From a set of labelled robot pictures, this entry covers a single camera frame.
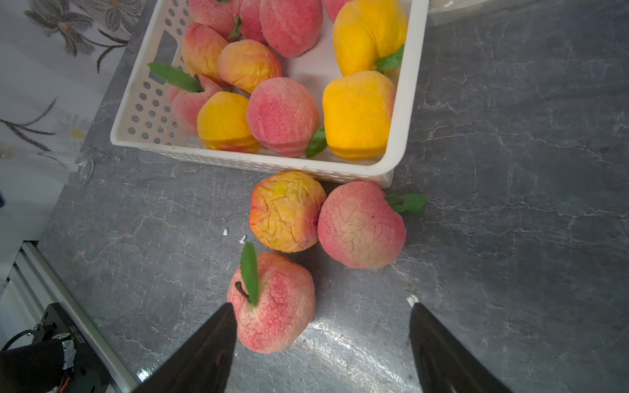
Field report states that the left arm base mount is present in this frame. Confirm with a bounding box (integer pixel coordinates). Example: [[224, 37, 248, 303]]
[[1, 303, 112, 393]]

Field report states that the glass flask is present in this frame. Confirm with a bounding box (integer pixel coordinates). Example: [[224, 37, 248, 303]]
[[1, 144, 93, 187]]

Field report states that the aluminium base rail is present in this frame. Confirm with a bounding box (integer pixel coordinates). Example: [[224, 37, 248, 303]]
[[1, 242, 141, 392]]

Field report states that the pink peach row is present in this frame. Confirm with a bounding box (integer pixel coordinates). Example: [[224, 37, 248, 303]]
[[318, 181, 428, 270]]

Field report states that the pink peach with leaf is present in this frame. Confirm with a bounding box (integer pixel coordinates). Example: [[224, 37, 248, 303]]
[[227, 242, 315, 354]]

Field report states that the orange pink wrinkled peach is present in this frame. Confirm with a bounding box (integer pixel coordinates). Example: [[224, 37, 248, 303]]
[[181, 23, 228, 87]]

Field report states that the yellow peach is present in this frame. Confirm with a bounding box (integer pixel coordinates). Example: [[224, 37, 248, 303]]
[[333, 0, 408, 76], [322, 70, 396, 160]]

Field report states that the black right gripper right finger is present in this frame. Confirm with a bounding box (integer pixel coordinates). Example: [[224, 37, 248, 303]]
[[410, 303, 511, 393]]

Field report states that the clear bag of white material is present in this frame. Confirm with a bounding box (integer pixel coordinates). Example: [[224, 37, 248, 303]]
[[428, 0, 529, 26]]

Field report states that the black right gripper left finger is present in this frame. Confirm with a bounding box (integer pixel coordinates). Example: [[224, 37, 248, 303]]
[[135, 303, 237, 392]]

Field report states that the white perforated plastic basket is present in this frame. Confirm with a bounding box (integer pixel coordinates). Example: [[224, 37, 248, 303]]
[[110, 1, 429, 188]]

